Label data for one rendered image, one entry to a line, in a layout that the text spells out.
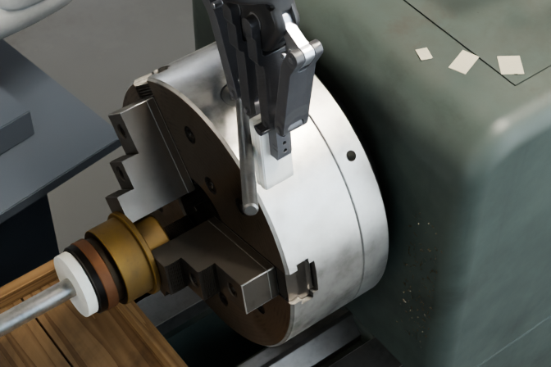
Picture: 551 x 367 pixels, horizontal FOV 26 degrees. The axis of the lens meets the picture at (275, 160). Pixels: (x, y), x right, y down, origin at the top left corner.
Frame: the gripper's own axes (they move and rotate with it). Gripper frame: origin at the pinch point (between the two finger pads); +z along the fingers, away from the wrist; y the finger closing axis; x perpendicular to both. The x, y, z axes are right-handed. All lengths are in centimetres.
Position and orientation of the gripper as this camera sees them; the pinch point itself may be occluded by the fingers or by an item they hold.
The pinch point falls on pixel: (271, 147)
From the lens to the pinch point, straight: 98.7
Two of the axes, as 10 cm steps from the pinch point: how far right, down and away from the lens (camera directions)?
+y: 6.0, 5.0, -6.3
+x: 8.0, -4.4, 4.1
